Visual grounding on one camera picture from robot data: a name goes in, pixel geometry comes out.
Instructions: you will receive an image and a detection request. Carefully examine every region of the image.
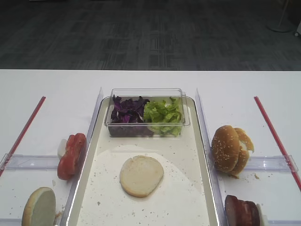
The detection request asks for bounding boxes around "green lettuce pile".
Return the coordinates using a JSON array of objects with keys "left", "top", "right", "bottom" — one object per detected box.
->
[{"left": 143, "top": 97, "right": 182, "bottom": 136}]

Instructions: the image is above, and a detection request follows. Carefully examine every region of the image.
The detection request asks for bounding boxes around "rear tomato slice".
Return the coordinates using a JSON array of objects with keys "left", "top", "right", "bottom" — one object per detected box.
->
[{"left": 65, "top": 133, "right": 86, "bottom": 157}]

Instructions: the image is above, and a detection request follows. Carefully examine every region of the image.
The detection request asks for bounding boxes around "front meat patty slice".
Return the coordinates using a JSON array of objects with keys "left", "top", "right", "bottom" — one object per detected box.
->
[{"left": 225, "top": 195, "right": 252, "bottom": 226}]

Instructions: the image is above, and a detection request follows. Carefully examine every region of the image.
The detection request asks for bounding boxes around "meat patty slice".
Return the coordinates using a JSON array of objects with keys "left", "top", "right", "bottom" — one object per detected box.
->
[
  {"left": 241, "top": 201, "right": 260, "bottom": 226},
  {"left": 225, "top": 195, "right": 252, "bottom": 226}
]

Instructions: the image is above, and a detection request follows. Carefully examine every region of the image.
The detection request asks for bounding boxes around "rear meat patty slice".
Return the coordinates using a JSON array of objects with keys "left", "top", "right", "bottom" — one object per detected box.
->
[{"left": 241, "top": 201, "right": 260, "bottom": 226}]

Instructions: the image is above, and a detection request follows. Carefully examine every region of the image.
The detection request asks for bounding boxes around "white block by meat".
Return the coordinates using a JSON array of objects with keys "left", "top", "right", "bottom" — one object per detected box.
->
[{"left": 256, "top": 203, "right": 269, "bottom": 226}]

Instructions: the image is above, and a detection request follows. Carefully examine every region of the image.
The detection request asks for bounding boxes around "clear plastic container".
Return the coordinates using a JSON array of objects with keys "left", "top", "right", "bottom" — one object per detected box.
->
[{"left": 104, "top": 88, "right": 190, "bottom": 137}]

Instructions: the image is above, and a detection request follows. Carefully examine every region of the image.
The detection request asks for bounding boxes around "purple cabbage pile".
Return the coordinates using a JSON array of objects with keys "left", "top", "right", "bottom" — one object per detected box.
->
[{"left": 111, "top": 96, "right": 149, "bottom": 123}]

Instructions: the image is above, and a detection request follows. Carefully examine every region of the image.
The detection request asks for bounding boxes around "bun bottom on tray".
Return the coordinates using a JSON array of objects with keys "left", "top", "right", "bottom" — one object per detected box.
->
[{"left": 119, "top": 155, "right": 164, "bottom": 198}]

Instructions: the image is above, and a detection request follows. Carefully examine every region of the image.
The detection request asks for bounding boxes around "sesame bun top front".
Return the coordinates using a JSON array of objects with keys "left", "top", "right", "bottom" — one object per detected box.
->
[{"left": 211, "top": 125, "right": 240, "bottom": 172}]

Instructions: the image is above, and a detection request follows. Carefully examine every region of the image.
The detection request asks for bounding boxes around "sesame bun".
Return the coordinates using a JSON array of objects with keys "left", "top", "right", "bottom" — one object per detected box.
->
[
  {"left": 211, "top": 125, "right": 240, "bottom": 172},
  {"left": 230, "top": 128, "right": 254, "bottom": 177}
]

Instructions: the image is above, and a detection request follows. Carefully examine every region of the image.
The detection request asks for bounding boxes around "white metal tray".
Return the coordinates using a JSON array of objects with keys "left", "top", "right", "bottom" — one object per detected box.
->
[{"left": 64, "top": 98, "right": 217, "bottom": 226}]

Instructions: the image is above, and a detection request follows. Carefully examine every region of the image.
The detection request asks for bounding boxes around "white block by tomatoes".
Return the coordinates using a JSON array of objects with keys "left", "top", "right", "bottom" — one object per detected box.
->
[{"left": 57, "top": 139, "right": 67, "bottom": 159}]

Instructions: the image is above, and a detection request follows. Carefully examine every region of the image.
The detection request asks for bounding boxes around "sesame bun rear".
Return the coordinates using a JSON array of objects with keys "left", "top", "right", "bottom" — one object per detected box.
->
[{"left": 230, "top": 128, "right": 254, "bottom": 177}]

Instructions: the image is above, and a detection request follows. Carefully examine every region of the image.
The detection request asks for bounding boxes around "left long clear divider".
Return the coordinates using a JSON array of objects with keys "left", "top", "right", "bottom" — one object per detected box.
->
[{"left": 59, "top": 89, "right": 103, "bottom": 226}]

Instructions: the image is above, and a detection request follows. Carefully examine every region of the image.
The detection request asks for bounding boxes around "long clear divider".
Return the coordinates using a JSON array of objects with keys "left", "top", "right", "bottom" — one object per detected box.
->
[
  {"left": 195, "top": 89, "right": 228, "bottom": 226},
  {"left": 59, "top": 89, "right": 103, "bottom": 226}
]

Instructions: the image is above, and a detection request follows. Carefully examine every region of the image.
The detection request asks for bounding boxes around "left red strip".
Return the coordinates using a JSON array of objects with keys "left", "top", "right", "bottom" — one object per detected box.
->
[{"left": 0, "top": 96, "right": 46, "bottom": 176}]

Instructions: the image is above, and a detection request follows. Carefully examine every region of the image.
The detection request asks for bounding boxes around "red strip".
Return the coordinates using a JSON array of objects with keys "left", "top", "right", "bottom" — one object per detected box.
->
[
  {"left": 254, "top": 96, "right": 301, "bottom": 189},
  {"left": 0, "top": 96, "right": 46, "bottom": 176}
]

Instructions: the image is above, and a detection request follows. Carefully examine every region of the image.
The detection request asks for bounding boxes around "right long clear divider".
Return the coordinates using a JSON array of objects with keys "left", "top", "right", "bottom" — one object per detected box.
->
[{"left": 195, "top": 89, "right": 228, "bottom": 226}]

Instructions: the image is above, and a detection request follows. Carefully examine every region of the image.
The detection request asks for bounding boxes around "upright bun half left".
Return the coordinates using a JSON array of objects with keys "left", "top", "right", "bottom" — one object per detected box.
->
[{"left": 22, "top": 187, "right": 56, "bottom": 226}]

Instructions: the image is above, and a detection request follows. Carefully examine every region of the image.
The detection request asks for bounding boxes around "right red strip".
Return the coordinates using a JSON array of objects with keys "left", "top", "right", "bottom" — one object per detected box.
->
[{"left": 254, "top": 96, "right": 301, "bottom": 189}]

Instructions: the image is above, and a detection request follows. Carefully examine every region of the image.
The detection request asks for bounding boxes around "white stand base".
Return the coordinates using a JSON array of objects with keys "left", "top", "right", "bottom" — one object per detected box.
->
[{"left": 266, "top": 0, "right": 294, "bottom": 33}]

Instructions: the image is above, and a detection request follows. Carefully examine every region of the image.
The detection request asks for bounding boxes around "right upper clear rail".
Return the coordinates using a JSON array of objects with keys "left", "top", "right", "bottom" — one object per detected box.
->
[{"left": 244, "top": 155, "right": 299, "bottom": 172}]

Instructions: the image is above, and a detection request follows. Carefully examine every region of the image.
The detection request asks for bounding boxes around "clear rail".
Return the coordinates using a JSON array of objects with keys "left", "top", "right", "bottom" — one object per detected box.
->
[
  {"left": 263, "top": 215, "right": 301, "bottom": 226},
  {"left": 0, "top": 154, "right": 59, "bottom": 170},
  {"left": 244, "top": 155, "right": 299, "bottom": 172},
  {"left": 0, "top": 218, "right": 22, "bottom": 226}
]

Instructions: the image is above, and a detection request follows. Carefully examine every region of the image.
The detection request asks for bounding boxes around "left upper clear rail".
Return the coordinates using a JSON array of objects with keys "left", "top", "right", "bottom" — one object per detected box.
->
[{"left": 0, "top": 154, "right": 59, "bottom": 170}]

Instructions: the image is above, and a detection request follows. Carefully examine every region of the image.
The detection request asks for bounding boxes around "right lower clear rail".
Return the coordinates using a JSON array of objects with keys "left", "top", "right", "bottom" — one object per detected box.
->
[{"left": 263, "top": 215, "right": 301, "bottom": 226}]

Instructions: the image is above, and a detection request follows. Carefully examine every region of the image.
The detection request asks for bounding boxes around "left lower clear rail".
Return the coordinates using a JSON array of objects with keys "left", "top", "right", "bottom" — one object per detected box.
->
[{"left": 0, "top": 218, "right": 22, "bottom": 226}]

